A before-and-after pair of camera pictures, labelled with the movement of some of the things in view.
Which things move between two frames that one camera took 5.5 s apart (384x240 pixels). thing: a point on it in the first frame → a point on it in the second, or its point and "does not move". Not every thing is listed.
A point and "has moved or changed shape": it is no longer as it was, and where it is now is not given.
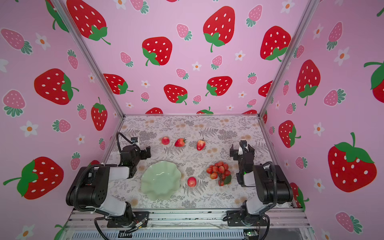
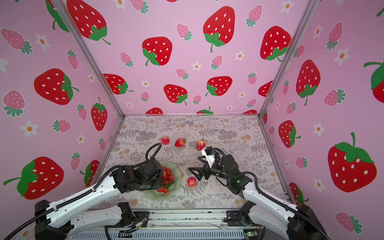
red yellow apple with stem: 201,144 does not move
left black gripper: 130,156 → 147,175
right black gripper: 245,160 → 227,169
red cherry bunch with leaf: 220,171 has moved or changed shape
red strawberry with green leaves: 180,142 does not move
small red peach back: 165,140 does not move
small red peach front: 191,181 does not move
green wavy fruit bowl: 161,180 does not move
